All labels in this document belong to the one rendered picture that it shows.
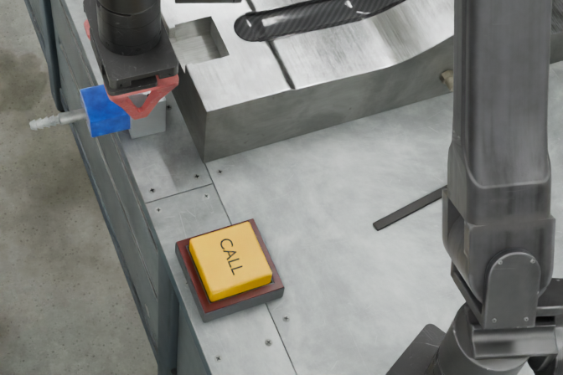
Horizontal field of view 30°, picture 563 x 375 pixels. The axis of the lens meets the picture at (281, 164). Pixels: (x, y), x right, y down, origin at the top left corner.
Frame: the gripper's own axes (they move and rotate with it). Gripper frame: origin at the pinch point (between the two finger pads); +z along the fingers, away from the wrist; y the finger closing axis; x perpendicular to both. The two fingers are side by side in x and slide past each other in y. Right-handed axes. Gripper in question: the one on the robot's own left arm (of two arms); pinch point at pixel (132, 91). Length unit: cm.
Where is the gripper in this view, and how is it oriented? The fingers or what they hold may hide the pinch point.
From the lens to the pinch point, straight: 105.7
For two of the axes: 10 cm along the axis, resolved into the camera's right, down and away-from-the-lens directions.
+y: -3.4, -8.0, 4.9
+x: -9.4, 2.4, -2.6
